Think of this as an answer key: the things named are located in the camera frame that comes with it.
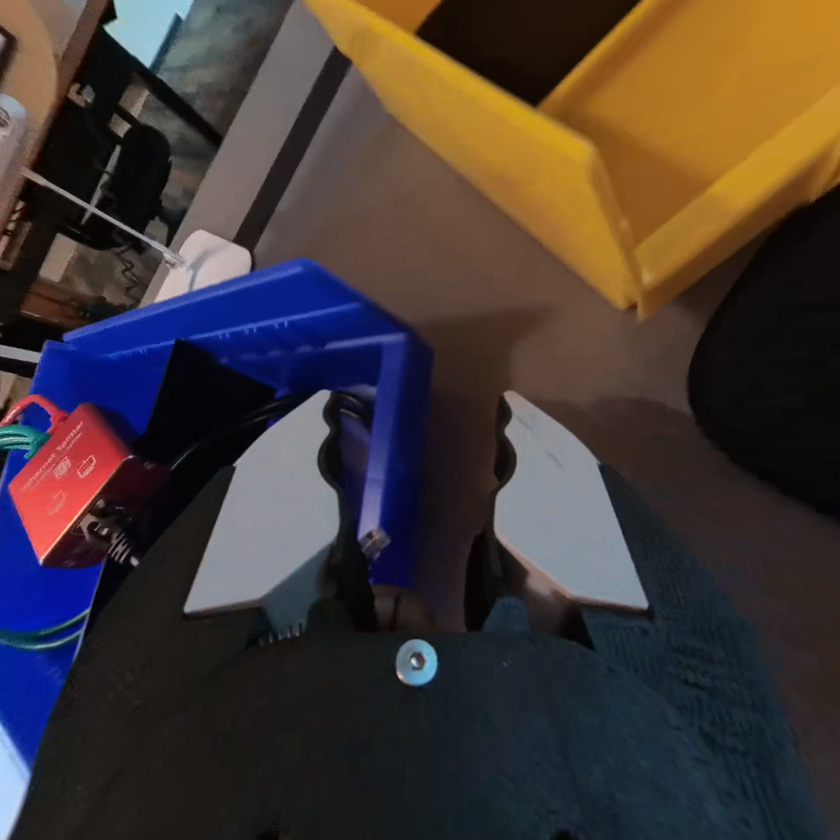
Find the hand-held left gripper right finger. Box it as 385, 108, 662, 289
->
465, 392, 651, 634

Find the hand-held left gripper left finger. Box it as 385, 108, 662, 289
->
184, 390, 376, 634

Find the black cable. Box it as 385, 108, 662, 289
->
169, 392, 378, 475

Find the blue plastic bin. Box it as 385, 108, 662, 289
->
0, 258, 434, 769

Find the black divider in blue bin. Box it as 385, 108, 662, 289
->
141, 340, 277, 455

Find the red adapter box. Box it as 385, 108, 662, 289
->
8, 402, 173, 568

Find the dark ribbed cloth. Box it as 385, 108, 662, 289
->
688, 197, 840, 516

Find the instruction board on white stand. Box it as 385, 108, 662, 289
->
0, 95, 253, 306

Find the yellow plastic bin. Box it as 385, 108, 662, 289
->
305, 0, 840, 320

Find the black ribbed cable plug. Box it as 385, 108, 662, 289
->
97, 512, 142, 569

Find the green cable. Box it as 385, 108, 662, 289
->
0, 423, 91, 652

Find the red cable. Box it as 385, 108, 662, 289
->
0, 395, 68, 426

